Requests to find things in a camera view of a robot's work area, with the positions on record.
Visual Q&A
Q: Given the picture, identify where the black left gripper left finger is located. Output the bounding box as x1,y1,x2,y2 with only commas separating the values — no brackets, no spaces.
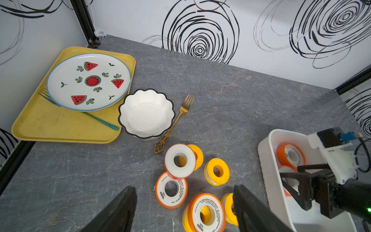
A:
82,186,137,232

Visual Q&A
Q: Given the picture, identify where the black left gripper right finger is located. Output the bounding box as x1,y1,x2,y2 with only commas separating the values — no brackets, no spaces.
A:
233,185,292,232

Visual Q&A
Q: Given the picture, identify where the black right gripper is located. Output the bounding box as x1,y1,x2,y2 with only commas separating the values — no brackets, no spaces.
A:
280,163,344,219

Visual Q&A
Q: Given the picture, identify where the orange tape roll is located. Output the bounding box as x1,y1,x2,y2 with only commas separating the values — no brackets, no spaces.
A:
279,165,300,197
155,172,188,209
188,193,226,232
164,144,196,179

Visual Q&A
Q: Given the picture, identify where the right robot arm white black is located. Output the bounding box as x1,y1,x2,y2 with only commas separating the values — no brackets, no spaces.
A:
280,164,371,222

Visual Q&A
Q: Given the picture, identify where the yellow tape spool right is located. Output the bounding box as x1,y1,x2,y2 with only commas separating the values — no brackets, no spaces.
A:
221,193,239,226

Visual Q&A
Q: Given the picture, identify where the white plastic storage box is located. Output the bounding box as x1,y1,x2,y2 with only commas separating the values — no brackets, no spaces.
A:
258,129,356,232

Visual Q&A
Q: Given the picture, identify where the yellow tape spool uncovered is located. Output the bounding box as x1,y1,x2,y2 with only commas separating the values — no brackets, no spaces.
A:
204,158,230,186

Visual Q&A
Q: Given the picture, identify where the yellow tape spool under centre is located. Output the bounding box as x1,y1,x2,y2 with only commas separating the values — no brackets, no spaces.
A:
182,205,193,232

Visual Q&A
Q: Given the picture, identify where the yellow tape spool behind top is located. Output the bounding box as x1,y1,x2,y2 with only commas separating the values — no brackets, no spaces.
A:
188,145,204,171

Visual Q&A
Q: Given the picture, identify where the gold fork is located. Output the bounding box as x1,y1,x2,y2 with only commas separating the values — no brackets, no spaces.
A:
154,94,195,154

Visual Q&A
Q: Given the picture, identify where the white scalloped bowl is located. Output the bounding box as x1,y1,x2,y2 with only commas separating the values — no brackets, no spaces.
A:
118,89,176,140

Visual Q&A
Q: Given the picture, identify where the watermelon pattern plate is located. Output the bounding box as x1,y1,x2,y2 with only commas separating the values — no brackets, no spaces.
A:
46,53,132,112

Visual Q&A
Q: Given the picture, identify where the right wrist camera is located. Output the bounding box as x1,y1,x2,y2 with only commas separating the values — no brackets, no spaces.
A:
307,127,359,185

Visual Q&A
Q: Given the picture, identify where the black corner frame post right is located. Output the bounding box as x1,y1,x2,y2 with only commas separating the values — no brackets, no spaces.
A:
334,67,371,95

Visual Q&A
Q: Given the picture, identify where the black corner frame post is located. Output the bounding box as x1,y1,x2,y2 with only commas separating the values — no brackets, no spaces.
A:
70,0,101,49
334,67,371,95

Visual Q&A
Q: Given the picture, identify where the teal handled fork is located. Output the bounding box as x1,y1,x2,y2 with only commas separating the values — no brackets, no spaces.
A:
38,88,119,131

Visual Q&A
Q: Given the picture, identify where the black corner frame post left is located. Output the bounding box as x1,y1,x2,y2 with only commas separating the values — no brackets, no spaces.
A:
70,0,101,49

